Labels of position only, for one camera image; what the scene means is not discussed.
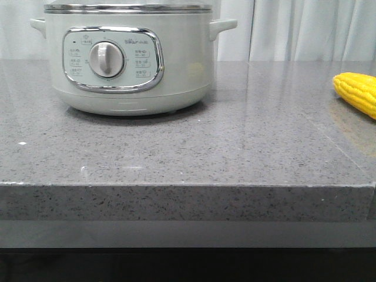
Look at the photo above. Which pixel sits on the yellow corn cob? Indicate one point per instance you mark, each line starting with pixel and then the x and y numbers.
pixel 358 90

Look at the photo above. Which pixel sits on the glass pot lid steel rim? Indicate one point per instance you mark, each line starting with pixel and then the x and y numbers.
pixel 128 7

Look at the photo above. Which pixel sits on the pale green electric cooking pot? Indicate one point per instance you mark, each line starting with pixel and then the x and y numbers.
pixel 116 62

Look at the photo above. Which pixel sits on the white pleated curtain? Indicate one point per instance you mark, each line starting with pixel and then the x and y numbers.
pixel 266 31

